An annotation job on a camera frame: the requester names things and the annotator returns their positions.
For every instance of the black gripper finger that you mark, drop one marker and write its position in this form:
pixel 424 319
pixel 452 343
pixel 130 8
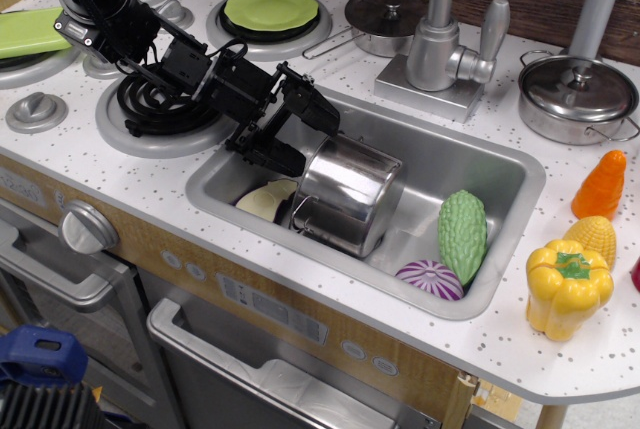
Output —
pixel 312 108
pixel 277 157

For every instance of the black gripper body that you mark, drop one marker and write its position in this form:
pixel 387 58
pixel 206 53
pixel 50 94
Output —
pixel 251 97

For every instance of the stainless steel pot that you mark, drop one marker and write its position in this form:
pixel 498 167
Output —
pixel 348 195

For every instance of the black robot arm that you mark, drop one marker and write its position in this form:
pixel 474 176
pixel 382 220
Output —
pixel 173 86

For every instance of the grey toy sink basin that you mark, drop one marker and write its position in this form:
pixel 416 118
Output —
pixel 438 162

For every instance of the lidded steel pot on counter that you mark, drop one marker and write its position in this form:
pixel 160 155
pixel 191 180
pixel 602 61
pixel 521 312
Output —
pixel 576 100

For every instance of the halved toy eggplant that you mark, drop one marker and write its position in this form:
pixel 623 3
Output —
pixel 265 201

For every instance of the back right burner under plate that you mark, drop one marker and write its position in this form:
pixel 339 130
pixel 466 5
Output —
pixel 266 48

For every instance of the green toy plate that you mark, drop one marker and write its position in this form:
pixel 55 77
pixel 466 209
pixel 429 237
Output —
pixel 271 15

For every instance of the silver stove knob centre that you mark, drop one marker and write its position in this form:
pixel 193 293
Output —
pixel 176 13

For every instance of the silver stove knob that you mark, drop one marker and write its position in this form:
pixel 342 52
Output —
pixel 97 69
pixel 36 113
pixel 176 13

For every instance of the front black coil burner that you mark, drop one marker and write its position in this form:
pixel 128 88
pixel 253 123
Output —
pixel 138 120

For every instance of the lidded steel saucepan behind faucet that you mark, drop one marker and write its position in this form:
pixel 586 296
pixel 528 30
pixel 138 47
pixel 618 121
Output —
pixel 383 28

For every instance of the silver toy faucet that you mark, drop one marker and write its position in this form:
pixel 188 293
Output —
pixel 440 75

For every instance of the silver stove knob left middle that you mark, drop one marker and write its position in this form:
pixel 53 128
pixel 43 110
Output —
pixel 97 69

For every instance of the green toy bitter melon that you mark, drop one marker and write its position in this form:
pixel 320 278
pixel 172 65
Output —
pixel 462 235

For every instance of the silver stove knob front left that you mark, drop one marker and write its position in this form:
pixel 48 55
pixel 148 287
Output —
pixel 36 113

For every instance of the purple toy onion half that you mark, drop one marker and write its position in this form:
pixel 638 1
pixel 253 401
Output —
pixel 432 277

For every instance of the green rectangular lid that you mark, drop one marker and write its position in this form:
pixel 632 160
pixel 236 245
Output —
pixel 30 32

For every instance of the silver oven dial knob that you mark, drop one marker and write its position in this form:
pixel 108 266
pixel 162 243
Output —
pixel 85 230

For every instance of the grey dishwasher door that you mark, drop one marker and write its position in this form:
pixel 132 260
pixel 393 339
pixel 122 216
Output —
pixel 237 377

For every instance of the orange toy carrot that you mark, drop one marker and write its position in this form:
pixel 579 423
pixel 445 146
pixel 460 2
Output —
pixel 601 191

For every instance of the yellow toy bell pepper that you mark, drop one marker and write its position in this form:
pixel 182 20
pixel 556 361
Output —
pixel 567 285

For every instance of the yellow toy corn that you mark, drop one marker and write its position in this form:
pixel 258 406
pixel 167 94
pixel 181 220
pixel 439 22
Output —
pixel 595 233

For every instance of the blue clamp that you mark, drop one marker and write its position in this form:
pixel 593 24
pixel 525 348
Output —
pixel 38 356

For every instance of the grey support pole right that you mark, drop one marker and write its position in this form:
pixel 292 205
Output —
pixel 590 28

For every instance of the red toy at edge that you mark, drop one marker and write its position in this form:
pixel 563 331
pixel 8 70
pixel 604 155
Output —
pixel 635 275

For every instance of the grey oven door handle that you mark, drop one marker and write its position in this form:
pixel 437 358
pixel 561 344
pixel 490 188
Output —
pixel 85 283

